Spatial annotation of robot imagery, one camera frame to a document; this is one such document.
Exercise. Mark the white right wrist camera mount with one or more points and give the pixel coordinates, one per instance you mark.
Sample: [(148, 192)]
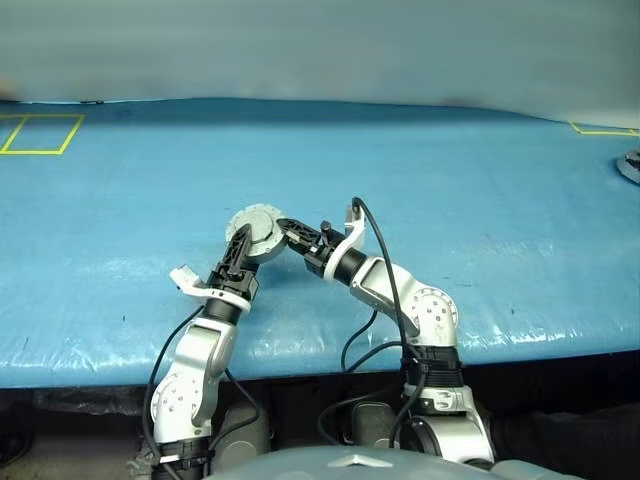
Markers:
[(356, 230)]

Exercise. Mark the yellow tape corner marking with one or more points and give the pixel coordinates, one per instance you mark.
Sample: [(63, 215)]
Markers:
[(605, 132)]

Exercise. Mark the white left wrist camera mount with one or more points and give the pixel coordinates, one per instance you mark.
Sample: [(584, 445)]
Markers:
[(187, 282)]

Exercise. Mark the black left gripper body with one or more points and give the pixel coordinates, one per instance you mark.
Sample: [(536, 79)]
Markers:
[(235, 285)]

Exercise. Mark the silver hinged motor lid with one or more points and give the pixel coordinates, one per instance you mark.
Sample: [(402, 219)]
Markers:
[(260, 222)]

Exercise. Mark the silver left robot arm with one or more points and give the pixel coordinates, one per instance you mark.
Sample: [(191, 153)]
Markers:
[(205, 350)]

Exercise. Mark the silver motor housing copper windings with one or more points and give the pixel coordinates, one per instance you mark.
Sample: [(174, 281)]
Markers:
[(270, 252)]

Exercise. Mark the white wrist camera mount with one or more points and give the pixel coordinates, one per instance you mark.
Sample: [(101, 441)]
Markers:
[(187, 282), (356, 230)]

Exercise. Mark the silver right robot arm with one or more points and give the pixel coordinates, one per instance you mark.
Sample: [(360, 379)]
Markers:
[(380, 285)]

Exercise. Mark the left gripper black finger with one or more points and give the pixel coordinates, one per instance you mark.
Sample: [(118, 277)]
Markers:
[(236, 255)]

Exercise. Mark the dark grey rounded shape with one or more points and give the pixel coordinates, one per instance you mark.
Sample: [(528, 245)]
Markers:
[(245, 425), (372, 425)]

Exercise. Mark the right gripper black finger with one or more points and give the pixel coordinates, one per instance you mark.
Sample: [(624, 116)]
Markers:
[(300, 231)]

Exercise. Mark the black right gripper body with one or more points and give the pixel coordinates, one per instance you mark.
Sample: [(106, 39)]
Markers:
[(317, 257)]

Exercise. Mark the dark grey metal part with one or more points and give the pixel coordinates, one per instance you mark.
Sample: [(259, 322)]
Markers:
[(631, 167)]

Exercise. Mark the grey robot torso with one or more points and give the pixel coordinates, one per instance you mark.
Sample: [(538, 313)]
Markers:
[(350, 467)]

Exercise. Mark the yellow tape double square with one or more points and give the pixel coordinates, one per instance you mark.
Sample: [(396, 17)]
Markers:
[(50, 116)]

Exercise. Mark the blue plastic table cover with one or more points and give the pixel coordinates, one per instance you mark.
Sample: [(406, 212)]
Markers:
[(150, 200)]

